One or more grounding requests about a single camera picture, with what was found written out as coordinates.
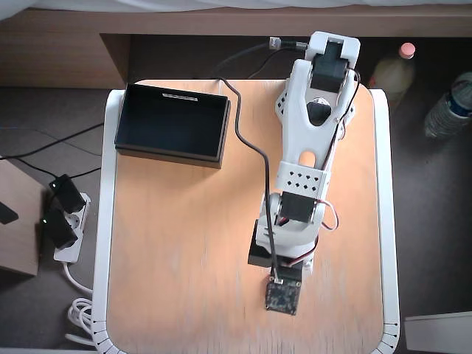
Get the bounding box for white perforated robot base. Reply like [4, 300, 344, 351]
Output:
[274, 86, 358, 121]

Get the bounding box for yellow juice bottle pink cap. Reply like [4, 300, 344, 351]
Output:
[368, 42, 417, 108]

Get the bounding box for white power cord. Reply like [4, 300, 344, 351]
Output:
[62, 260, 97, 347]

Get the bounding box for black camera cable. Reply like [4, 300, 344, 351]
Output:
[212, 46, 296, 285]

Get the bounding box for white box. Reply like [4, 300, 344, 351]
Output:
[403, 311, 472, 353]

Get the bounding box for white gripper black servos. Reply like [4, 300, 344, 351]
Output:
[247, 219, 320, 285]

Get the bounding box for black flat object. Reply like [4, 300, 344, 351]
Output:
[0, 201, 19, 226]

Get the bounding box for thin black floor cable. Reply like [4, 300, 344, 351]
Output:
[0, 123, 105, 162]
[72, 166, 103, 181]

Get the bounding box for white bedsheet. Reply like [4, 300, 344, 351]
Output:
[0, 0, 472, 21]

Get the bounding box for black rectangular bin box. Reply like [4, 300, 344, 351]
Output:
[114, 83, 232, 170]

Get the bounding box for brown wooden bed frame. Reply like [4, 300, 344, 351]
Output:
[0, 7, 472, 89]

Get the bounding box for black cable silver plug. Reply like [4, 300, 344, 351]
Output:
[212, 36, 309, 78]

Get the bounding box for clear plastic water bottle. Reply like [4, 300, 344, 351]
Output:
[423, 72, 472, 139]

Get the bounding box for white power strip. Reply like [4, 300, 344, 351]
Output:
[53, 191, 92, 263]

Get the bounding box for brown cardboard box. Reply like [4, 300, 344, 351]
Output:
[0, 156, 47, 277]

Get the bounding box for bare camera circuit board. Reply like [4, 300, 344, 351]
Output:
[264, 278, 300, 316]

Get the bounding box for black power adapter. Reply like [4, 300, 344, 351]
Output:
[39, 209, 79, 250]
[49, 174, 86, 214]

